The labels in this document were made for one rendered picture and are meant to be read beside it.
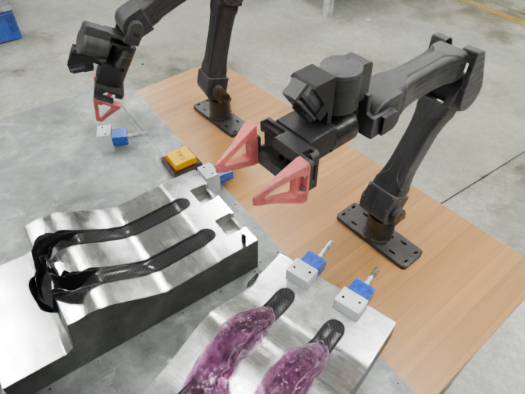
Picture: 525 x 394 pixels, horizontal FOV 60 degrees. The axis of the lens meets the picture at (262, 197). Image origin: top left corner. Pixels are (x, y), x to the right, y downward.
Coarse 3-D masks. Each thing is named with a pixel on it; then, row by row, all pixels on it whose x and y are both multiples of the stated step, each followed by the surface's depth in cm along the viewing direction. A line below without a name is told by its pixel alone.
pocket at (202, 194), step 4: (204, 184) 103; (196, 188) 102; (200, 188) 103; (204, 188) 104; (208, 188) 104; (192, 192) 102; (196, 192) 103; (200, 192) 104; (204, 192) 104; (208, 192) 103; (196, 196) 104; (200, 196) 104; (204, 196) 104; (208, 196) 104; (212, 196) 102; (200, 200) 103; (204, 200) 103; (208, 200) 103
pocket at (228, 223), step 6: (228, 216) 97; (216, 222) 96; (222, 222) 97; (228, 222) 98; (234, 222) 97; (222, 228) 97; (228, 228) 97; (234, 228) 97; (240, 228) 95; (228, 234) 96
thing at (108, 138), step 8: (104, 128) 123; (120, 128) 126; (104, 136) 121; (112, 136) 123; (120, 136) 123; (128, 136) 125; (136, 136) 126; (104, 144) 123; (112, 144) 124; (120, 144) 124
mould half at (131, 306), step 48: (144, 240) 92; (240, 240) 91; (0, 288) 87; (96, 288) 78; (144, 288) 82; (192, 288) 88; (0, 336) 80; (48, 336) 80; (96, 336) 79; (48, 384) 79
